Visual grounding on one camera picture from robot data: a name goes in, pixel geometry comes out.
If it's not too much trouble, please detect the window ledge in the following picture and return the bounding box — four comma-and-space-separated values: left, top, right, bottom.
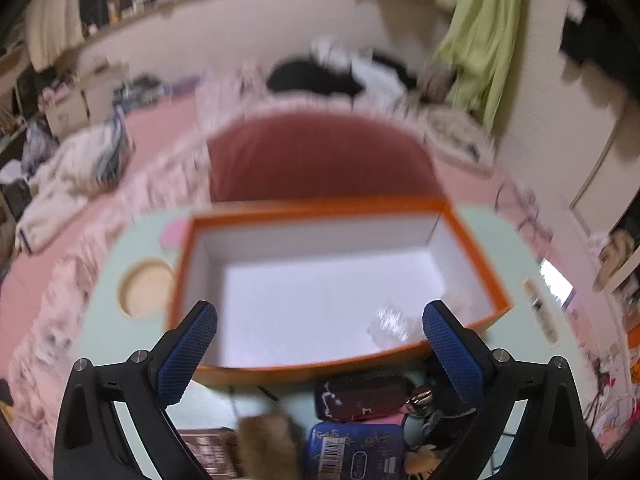
75, 0, 451, 51

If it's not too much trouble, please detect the white garment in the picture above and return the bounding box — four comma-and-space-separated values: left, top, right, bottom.
310, 37, 408, 103

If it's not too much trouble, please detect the orange cardboard box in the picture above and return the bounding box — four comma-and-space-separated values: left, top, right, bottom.
167, 199, 515, 388

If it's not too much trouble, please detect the clear plastic wrapper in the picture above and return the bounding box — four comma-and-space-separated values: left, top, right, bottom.
366, 300, 427, 347

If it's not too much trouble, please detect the brown furry pouch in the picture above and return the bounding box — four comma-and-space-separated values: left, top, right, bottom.
236, 410, 304, 480

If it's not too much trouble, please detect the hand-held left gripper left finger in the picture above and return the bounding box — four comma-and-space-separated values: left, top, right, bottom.
52, 300, 219, 480

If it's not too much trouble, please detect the black cable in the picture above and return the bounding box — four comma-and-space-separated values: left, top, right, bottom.
227, 384, 282, 418

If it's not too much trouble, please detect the red cushion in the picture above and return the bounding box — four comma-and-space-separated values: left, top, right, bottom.
206, 114, 446, 205

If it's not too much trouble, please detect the brown patterned card box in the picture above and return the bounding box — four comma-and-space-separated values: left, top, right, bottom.
180, 427, 246, 478

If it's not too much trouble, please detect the metal keyring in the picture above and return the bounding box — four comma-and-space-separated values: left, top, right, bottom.
409, 384, 437, 407

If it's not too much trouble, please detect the dark patterned pouch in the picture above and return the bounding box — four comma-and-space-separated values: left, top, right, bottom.
315, 372, 408, 421

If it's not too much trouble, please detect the white fluffy blanket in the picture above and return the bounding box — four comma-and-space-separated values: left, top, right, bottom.
15, 120, 132, 253

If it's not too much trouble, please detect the pink floral bedsheet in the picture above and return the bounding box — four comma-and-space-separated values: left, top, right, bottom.
0, 75, 640, 480

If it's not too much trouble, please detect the green hanging garment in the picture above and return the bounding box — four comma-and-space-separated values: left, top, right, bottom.
432, 0, 531, 131

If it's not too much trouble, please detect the mint cartoon print desktop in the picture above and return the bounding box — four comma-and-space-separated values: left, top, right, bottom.
75, 205, 601, 480

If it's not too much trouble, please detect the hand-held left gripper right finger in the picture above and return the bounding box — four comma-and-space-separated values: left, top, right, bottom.
422, 300, 587, 480

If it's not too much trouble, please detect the beige crumpled cloth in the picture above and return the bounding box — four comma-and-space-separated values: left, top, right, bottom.
594, 230, 637, 291

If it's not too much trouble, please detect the black garment pile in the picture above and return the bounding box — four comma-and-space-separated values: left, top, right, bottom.
266, 57, 366, 98

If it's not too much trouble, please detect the striped plush toy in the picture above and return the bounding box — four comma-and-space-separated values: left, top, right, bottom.
404, 405, 476, 477

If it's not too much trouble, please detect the blue tin box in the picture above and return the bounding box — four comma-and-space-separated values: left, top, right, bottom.
306, 421, 405, 480

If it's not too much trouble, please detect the smartphone with lit screen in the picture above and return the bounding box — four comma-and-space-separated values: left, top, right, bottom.
540, 259, 575, 307

